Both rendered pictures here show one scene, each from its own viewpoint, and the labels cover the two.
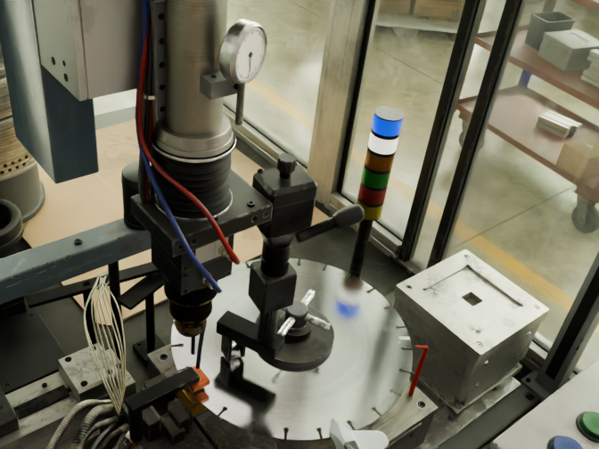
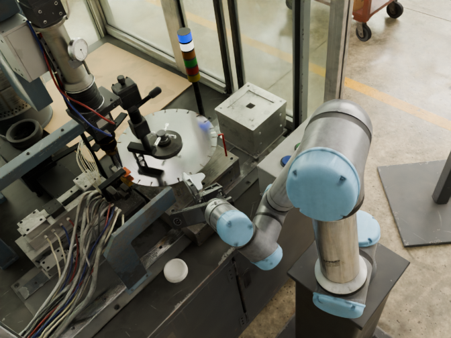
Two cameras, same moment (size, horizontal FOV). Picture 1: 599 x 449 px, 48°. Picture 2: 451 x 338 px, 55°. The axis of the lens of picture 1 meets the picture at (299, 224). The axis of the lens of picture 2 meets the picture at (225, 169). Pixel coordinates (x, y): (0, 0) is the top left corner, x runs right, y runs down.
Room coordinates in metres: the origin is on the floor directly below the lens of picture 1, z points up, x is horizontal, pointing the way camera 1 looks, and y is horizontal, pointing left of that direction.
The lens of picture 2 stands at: (-0.30, -0.27, 1.90)
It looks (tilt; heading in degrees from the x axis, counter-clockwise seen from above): 49 degrees down; 5
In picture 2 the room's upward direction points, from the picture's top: 11 degrees counter-clockwise
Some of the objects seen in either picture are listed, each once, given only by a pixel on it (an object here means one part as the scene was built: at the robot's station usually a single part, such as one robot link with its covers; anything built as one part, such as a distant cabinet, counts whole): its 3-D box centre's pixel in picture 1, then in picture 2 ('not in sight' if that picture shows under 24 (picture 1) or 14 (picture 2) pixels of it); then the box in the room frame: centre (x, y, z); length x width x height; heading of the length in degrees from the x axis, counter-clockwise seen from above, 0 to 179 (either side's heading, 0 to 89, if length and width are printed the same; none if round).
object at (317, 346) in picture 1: (294, 330); (164, 141); (0.65, -0.01, 0.96); 0.11 x 0.11 x 0.03
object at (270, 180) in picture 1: (277, 236); (131, 107); (0.58, 0.02, 1.17); 0.06 x 0.05 x 0.20; 125
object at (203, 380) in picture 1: (168, 403); (117, 184); (0.51, 0.13, 0.95); 0.10 x 0.03 x 0.07; 134
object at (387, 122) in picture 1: (387, 121); (184, 35); (0.93, -0.11, 1.14); 0.05 x 0.04 x 0.03; 44
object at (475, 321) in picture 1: (460, 330); (252, 121); (0.83, -0.30, 0.82); 0.18 x 0.18 x 0.15; 44
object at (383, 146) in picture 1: (383, 140); (186, 43); (0.93, -0.11, 1.11); 0.05 x 0.04 x 0.03; 44
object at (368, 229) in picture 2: not in sight; (353, 239); (0.26, -0.51, 0.91); 0.13 x 0.12 x 0.14; 155
